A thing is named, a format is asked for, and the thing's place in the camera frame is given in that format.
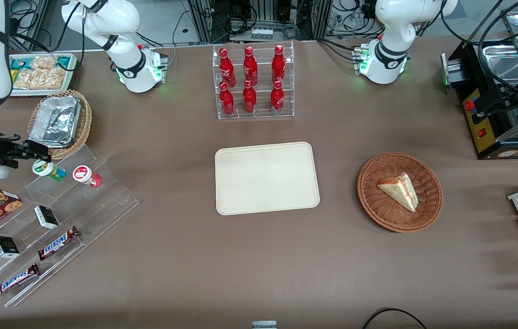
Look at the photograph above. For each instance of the green gum bottle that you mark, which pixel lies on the green gum bottle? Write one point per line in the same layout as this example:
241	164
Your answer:
43	168

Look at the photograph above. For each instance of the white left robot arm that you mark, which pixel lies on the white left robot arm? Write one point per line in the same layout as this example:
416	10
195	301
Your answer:
384	68

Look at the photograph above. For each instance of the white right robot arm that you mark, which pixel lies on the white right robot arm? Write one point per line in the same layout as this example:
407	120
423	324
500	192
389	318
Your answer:
140	77

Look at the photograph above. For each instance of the red gum bottle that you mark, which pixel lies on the red gum bottle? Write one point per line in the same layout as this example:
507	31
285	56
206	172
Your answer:
82	174

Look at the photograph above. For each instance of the white rectangular snack tray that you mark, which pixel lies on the white rectangular snack tray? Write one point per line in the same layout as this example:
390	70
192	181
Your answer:
72	77

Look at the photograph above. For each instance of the beige plastic tray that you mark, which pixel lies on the beige plastic tray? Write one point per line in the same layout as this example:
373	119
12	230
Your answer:
266	178

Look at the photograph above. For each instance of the aluminium foil container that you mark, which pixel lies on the aluminium foil container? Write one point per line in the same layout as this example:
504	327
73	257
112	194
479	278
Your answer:
55	121

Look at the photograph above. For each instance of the light oval wicker basket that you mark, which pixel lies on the light oval wicker basket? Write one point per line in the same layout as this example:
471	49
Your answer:
86	119

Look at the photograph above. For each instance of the black machine with yellow panel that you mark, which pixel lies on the black machine with yellow panel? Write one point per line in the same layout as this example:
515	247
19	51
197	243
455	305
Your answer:
487	132

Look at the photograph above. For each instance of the stainless steel pan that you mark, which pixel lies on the stainless steel pan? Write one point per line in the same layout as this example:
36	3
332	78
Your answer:
503	66

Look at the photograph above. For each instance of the small black box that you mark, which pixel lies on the small black box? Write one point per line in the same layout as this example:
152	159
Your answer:
46	217
4	247

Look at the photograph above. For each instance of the clear bag of snacks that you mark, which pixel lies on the clear bag of snacks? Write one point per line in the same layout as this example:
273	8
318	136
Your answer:
39	79
45	61

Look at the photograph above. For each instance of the yellow snack pack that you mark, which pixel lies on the yellow snack pack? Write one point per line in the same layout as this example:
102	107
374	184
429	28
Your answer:
14	75

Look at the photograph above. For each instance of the clear acrylic stepped stand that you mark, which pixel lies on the clear acrylic stepped stand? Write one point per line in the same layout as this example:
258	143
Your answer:
103	201

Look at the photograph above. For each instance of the teal snack pack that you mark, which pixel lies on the teal snack pack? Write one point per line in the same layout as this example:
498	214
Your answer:
63	61
21	63

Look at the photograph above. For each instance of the Snickers chocolate bar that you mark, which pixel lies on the Snickers chocolate bar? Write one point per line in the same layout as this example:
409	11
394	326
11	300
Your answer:
15	280
57	243

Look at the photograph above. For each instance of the wrapped sandwich wedge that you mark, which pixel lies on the wrapped sandwich wedge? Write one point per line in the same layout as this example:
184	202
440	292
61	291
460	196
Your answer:
400	192

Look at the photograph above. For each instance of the round brown wicker basket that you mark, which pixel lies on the round brown wicker basket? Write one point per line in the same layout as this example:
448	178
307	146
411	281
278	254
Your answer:
387	214

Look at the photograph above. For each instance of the red cola bottle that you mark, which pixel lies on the red cola bottle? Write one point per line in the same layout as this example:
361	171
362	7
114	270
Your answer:
250	67
277	99
226	68
278	66
226	101
249	99

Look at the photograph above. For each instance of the clear acrylic bottle rack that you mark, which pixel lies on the clear acrylic bottle rack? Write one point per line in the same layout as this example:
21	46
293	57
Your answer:
263	98

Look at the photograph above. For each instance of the white power strip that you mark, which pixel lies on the white power strip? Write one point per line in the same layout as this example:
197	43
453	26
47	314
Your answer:
262	33

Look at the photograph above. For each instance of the grey box edge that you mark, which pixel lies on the grey box edge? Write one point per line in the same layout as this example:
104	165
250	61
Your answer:
264	325

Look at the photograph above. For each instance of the aluminium frame rack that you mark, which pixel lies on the aluminium frame rack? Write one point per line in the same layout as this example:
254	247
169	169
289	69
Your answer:
258	11

